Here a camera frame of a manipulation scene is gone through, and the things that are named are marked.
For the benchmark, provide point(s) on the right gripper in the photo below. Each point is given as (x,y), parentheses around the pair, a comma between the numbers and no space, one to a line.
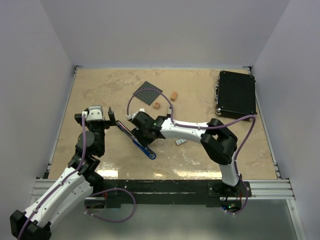
(137,132)

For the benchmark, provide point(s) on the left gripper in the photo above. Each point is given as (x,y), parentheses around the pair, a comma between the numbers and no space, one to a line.
(110,122)

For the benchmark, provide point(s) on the staple tray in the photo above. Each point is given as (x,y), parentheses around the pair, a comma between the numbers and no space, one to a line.
(180,141)

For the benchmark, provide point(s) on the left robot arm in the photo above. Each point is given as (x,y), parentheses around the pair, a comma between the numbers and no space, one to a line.
(77,181)

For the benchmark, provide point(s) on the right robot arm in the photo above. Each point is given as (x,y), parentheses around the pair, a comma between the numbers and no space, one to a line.
(218,141)

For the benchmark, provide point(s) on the wooden letter cube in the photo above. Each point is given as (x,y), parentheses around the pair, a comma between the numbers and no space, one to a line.
(156,105)

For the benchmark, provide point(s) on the grey studded baseplate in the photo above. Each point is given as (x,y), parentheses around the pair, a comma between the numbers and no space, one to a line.
(147,93)

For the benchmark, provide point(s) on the plain wooden block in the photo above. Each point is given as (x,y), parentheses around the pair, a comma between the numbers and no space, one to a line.
(173,96)

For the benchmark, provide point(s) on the black case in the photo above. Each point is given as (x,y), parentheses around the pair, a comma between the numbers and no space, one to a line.
(235,95)

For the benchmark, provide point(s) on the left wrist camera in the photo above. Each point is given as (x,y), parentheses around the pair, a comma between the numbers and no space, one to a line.
(93,113)

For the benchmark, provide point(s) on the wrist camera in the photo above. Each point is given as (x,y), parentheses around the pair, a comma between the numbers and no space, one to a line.
(130,117)
(93,113)

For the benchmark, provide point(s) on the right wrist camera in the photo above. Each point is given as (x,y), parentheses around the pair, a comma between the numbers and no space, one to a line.
(130,117)

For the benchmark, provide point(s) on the black base frame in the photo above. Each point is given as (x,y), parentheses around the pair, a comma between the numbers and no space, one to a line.
(210,193)

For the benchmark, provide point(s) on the aluminium rail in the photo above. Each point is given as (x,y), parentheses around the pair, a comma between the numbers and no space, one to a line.
(275,189)

